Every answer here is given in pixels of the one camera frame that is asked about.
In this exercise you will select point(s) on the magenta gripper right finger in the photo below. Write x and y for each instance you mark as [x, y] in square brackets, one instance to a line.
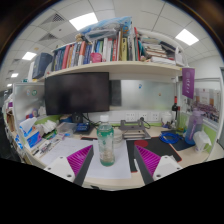
[152, 166]

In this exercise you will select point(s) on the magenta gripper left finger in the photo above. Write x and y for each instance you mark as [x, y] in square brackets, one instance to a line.
[74, 167]

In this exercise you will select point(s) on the green plastic water bottle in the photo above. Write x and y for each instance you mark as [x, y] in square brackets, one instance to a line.
[105, 135]

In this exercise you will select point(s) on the purple water bottle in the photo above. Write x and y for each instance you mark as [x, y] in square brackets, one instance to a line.
[194, 125]

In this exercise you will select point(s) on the white paper documents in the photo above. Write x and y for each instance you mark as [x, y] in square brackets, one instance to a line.
[64, 148]

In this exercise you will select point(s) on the black mouse pad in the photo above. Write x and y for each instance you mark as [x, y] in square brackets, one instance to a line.
[155, 145]

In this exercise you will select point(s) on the white paper sheet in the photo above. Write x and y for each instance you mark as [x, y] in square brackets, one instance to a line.
[119, 170]

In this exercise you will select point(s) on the grey laptop stand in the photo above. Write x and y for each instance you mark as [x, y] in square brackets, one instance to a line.
[133, 130]

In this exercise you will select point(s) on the tissue box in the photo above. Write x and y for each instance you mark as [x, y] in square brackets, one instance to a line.
[30, 132]

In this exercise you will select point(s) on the black computer monitor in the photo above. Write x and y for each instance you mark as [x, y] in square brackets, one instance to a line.
[77, 92]

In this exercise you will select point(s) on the white wooden shelf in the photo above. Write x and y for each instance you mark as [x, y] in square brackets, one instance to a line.
[125, 70]

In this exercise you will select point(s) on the purple hanging banner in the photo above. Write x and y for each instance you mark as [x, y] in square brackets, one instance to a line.
[188, 75]

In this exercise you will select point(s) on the dark blue box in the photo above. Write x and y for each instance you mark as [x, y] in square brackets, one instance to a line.
[40, 65]

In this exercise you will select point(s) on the stack of books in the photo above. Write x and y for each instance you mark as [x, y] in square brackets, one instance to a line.
[159, 51]

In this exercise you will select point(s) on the row of books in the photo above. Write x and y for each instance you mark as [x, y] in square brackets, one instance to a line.
[102, 45]

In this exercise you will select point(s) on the blue plastic package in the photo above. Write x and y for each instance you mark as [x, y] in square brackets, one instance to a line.
[107, 28]

